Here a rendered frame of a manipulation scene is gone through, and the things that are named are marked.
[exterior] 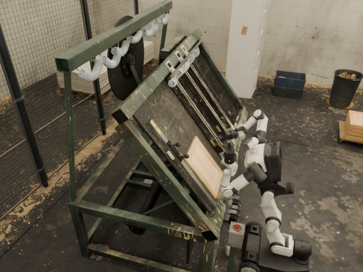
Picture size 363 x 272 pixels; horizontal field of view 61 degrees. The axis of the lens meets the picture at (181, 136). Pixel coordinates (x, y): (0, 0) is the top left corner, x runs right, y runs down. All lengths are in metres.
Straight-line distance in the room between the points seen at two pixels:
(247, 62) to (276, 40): 1.45
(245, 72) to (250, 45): 0.55
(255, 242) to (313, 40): 5.15
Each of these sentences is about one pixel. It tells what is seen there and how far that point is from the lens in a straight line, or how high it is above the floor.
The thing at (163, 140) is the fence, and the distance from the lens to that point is 2.42.
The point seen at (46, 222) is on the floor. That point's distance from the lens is 4.10.
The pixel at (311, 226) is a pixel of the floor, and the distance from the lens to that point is 4.07.
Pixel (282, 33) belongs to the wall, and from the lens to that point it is 7.53.
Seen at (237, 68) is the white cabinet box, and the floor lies 0.61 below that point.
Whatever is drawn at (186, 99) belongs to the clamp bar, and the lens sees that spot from 2.95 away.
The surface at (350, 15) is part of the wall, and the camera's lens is 7.46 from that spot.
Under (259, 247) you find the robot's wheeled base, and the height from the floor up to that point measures 0.18.
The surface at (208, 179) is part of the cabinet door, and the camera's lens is 2.82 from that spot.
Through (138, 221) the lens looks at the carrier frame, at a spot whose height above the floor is 0.79.
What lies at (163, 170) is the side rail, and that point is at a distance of 2.27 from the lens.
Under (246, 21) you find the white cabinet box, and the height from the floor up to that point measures 1.52.
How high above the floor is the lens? 2.88
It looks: 34 degrees down
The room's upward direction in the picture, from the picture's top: 1 degrees clockwise
